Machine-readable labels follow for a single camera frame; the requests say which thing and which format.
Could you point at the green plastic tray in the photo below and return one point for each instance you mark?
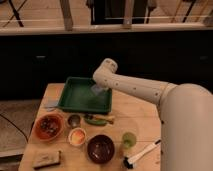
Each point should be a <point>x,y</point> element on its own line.
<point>77,96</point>

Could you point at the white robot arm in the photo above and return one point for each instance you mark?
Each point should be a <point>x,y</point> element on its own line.
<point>185,112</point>

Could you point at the small white bowl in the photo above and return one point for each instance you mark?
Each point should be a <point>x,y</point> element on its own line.
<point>77,137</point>

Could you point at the green plastic cup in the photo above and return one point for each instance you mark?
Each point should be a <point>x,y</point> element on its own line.
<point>128,140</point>

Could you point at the orange bowl with nuts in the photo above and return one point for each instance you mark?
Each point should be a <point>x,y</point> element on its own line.
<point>48,127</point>

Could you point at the green cucumber toy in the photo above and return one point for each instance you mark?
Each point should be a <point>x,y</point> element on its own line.
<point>95,122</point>

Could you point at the black white brush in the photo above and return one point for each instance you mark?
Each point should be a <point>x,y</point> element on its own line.
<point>130,161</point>

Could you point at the small metal cup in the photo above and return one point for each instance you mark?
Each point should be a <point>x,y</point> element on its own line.
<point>74,121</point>

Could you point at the wooden table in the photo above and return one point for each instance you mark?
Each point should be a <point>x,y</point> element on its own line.
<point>131,115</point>

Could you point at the blue sponge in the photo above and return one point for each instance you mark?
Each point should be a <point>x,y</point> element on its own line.
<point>97,89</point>

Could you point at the tan black sponge block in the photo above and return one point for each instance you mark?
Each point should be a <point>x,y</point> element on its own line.
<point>46,159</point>

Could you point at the wooden handled tool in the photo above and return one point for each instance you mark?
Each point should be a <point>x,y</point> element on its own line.
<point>109,119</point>

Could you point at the dark purple bowl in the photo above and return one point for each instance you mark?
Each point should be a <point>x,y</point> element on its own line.
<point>100,149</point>

